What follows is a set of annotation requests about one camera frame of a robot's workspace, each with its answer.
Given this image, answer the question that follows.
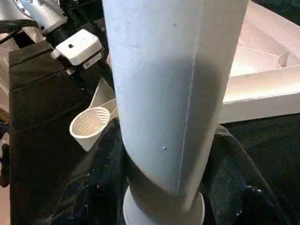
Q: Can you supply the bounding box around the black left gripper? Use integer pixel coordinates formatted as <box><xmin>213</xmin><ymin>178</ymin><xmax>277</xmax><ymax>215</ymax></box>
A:
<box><xmin>67</xmin><ymin>58</ymin><xmax>114</xmax><ymax>94</ymax></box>

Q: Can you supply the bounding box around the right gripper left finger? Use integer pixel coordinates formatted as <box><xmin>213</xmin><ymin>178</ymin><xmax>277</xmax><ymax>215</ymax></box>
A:
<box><xmin>56</xmin><ymin>118</ymin><xmax>129</xmax><ymax>225</ymax></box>

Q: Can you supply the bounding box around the black work mat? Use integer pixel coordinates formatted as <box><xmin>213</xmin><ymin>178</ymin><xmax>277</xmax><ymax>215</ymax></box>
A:
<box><xmin>8</xmin><ymin>14</ymin><xmax>300</xmax><ymax>225</ymax></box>

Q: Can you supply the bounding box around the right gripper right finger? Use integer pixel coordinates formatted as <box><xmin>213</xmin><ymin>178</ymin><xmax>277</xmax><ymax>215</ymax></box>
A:
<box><xmin>201</xmin><ymin>125</ymin><xmax>291</xmax><ymax>225</ymax></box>

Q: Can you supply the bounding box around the white plastic table leg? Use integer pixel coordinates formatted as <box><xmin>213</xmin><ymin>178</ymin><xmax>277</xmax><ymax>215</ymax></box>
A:
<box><xmin>102</xmin><ymin>0</ymin><xmax>249</xmax><ymax>225</ymax></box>

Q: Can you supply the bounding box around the white plastic table top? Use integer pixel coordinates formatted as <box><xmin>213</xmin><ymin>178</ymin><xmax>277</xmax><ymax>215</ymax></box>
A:
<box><xmin>69</xmin><ymin>0</ymin><xmax>300</xmax><ymax>152</ymax></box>

